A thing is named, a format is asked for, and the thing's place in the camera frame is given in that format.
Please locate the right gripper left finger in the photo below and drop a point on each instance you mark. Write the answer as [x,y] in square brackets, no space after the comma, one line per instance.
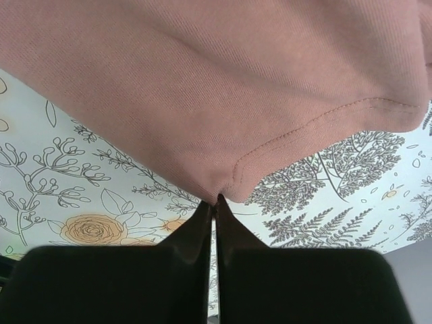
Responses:
[164,283]

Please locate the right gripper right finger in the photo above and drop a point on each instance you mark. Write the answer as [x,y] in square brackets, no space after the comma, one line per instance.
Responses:
[260,284]

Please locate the pink mario t shirt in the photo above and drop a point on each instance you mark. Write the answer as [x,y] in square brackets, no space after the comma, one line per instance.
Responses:
[215,95]

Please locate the floral table mat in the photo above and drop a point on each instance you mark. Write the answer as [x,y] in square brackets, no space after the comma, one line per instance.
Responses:
[64,185]

